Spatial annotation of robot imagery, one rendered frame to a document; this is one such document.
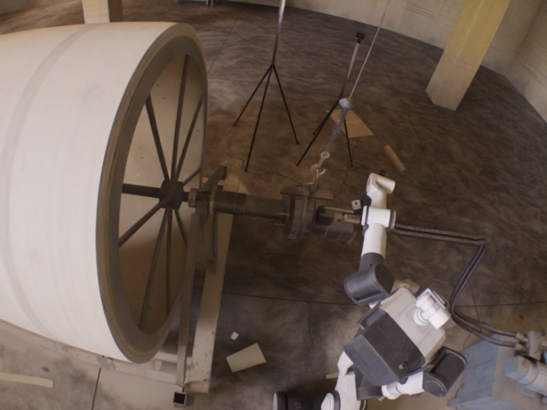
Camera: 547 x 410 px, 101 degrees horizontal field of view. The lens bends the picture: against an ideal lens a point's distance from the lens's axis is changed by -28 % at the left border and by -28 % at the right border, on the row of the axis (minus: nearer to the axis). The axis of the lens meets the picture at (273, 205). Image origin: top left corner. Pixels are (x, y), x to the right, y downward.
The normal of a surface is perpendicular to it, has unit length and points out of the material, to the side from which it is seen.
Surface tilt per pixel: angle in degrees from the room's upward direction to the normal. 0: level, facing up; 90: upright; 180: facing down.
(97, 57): 13
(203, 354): 0
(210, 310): 0
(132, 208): 27
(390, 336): 1
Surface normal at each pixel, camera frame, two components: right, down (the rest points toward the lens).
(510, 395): 0.15, -0.63
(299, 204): -0.06, -0.26
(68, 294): 0.02, 0.40
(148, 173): 0.06, 0.18
